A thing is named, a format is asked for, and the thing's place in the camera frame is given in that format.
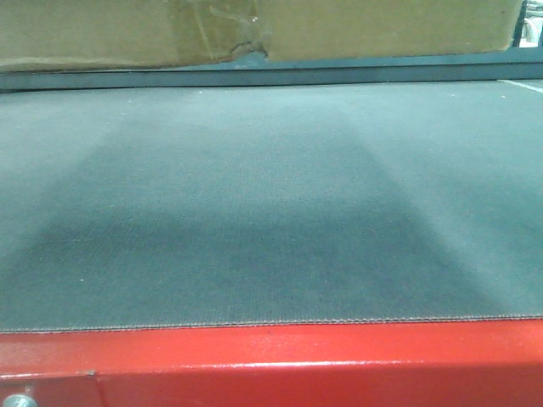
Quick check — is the brown cardboard carton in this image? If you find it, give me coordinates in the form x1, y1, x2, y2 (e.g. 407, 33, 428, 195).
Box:
1, 1, 522, 72

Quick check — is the grey conveyor belt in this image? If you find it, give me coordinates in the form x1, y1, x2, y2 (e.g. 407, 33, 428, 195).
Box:
1, 81, 542, 332

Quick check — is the red conveyor frame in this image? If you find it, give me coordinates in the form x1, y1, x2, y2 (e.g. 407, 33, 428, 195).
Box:
1, 319, 542, 406

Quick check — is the grey conveyor far rail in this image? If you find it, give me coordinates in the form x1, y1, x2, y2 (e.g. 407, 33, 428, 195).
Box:
1, 47, 542, 92

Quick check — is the silver bolt on frame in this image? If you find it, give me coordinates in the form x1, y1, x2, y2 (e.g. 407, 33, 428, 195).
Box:
2, 393, 38, 407

